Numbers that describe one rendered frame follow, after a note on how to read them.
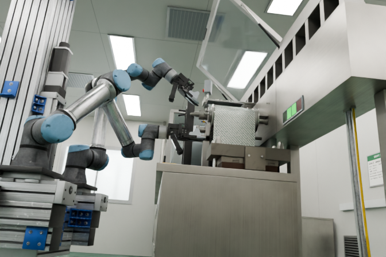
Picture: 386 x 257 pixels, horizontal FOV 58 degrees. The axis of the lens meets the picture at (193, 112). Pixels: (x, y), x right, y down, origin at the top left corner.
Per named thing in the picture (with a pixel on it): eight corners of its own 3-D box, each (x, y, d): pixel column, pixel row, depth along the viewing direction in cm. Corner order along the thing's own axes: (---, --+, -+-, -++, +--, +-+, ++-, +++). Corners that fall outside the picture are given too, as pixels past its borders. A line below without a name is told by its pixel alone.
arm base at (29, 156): (2, 166, 143) (8, 142, 146) (21, 171, 157) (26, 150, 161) (38, 167, 142) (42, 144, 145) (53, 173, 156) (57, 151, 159)
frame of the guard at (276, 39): (192, 69, 311) (197, 64, 313) (236, 112, 303) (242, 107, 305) (212, -13, 204) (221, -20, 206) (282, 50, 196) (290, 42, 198)
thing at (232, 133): (212, 153, 189) (213, 120, 195) (254, 156, 191) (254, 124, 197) (212, 152, 189) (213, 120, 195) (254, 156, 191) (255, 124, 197)
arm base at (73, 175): (54, 181, 190) (57, 163, 193) (65, 185, 204) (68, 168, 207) (80, 183, 189) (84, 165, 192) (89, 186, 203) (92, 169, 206)
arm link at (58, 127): (41, 151, 149) (119, 89, 187) (59, 148, 140) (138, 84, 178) (24, 128, 145) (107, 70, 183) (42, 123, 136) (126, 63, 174)
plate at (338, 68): (207, 183, 409) (208, 158, 418) (230, 185, 411) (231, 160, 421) (345, 75, 116) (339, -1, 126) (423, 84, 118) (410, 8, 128)
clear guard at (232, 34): (199, 65, 308) (199, 65, 309) (239, 105, 301) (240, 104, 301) (221, -11, 209) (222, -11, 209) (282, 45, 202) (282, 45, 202)
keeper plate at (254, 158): (243, 169, 168) (244, 147, 171) (264, 171, 169) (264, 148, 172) (245, 168, 165) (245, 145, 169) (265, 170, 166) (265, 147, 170)
